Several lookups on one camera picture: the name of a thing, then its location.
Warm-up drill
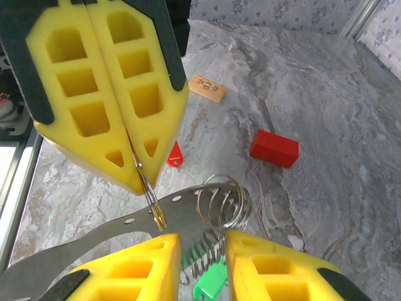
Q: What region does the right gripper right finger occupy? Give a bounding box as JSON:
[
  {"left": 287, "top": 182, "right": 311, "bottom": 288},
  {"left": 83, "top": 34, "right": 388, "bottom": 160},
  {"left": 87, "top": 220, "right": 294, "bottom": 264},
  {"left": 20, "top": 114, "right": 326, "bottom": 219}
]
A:
[{"left": 225, "top": 229, "right": 374, "bottom": 301}]

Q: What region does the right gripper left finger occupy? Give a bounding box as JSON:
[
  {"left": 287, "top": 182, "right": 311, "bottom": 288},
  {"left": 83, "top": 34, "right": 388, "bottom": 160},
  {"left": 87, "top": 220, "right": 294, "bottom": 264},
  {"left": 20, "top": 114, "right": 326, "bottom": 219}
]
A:
[{"left": 40, "top": 232, "right": 182, "bottom": 301}]

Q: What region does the green key tag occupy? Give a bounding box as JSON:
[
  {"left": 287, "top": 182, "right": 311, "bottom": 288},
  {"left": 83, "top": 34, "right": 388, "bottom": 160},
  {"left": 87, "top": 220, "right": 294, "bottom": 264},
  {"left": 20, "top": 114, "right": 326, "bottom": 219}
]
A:
[{"left": 192, "top": 256, "right": 229, "bottom": 301}]

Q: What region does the silver beaded necklace ring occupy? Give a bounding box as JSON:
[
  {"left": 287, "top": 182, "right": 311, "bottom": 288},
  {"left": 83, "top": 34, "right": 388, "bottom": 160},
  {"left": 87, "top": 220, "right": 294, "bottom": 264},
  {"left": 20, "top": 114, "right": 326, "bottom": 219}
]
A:
[{"left": 0, "top": 181, "right": 251, "bottom": 301}]

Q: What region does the small silver split keyring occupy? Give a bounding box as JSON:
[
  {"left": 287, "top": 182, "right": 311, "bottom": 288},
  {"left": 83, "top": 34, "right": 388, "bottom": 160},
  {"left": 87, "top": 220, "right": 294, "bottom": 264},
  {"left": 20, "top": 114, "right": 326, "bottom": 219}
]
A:
[{"left": 133, "top": 155, "right": 169, "bottom": 233}]

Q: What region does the printed wooden block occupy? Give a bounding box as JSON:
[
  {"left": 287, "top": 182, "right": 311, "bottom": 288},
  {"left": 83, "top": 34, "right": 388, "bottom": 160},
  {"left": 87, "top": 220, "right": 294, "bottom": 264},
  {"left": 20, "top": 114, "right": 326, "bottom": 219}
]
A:
[{"left": 188, "top": 74, "right": 227, "bottom": 105}]

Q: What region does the key with red tag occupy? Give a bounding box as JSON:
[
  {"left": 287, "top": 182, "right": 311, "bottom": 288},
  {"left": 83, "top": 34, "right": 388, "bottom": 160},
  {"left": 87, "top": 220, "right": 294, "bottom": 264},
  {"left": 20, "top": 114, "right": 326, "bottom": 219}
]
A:
[{"left": 167, "top": 140, "right": 186, "bottom": 167}]

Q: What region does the red block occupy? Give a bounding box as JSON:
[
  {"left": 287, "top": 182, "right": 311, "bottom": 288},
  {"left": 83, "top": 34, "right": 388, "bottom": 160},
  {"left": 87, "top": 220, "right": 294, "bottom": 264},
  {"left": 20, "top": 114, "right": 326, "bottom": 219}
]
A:
[{"left": 249, "top": 129, "right": 300, "bottom": 169}]

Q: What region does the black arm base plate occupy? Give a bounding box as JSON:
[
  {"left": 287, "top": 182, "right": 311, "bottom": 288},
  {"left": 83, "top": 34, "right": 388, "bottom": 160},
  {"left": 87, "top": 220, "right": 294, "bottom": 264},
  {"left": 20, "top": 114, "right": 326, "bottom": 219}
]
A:
[{"left": 0, "top": 46, "right": 34, "bottom": 140}]

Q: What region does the wide aluminium base rail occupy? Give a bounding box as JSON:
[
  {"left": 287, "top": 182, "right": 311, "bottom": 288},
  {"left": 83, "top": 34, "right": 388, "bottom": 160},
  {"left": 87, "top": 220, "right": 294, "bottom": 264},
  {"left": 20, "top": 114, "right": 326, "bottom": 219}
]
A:
[{"left": 0, "top": 137, "right": 43, "bottom": 277}]

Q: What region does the aluminium frame post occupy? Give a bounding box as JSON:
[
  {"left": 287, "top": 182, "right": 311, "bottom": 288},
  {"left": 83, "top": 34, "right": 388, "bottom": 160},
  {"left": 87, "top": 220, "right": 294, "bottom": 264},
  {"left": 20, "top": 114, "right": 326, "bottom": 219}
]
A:
[{"left": 340, "top": 0, "right": 386, "bottom": 41}]

